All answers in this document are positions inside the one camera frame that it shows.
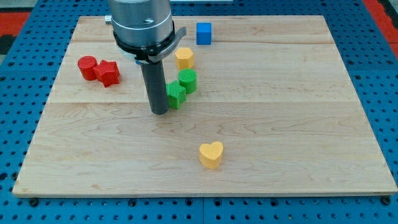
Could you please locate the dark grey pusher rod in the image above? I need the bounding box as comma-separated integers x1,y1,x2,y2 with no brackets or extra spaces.
141,60,169,114

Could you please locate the red star block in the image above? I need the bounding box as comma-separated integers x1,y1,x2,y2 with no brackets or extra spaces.
93,60,120,88

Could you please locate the yellow heart block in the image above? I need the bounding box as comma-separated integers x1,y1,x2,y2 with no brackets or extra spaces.
199,141,224,169

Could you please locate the green star block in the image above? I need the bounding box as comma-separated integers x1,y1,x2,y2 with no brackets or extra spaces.
166,80,187,110

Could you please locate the red cylinder block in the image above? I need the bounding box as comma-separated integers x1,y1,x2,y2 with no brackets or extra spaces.
78,55,98,81

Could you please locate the blue cube block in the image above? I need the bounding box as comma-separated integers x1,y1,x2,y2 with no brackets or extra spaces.
196,22,212,45

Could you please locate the wooden board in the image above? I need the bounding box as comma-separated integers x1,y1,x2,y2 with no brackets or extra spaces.
12,16,397,198

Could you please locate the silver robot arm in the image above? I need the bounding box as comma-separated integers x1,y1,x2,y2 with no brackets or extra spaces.
108,0,175,60

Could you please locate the yellow hexagon block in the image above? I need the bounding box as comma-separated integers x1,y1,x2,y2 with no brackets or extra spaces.
174,47,194,70

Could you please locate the green cylinder block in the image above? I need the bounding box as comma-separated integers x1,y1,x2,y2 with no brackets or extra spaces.
178,68,197,94

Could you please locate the black clamp ring with strap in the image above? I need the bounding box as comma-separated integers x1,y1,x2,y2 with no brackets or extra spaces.
113,21,187,65

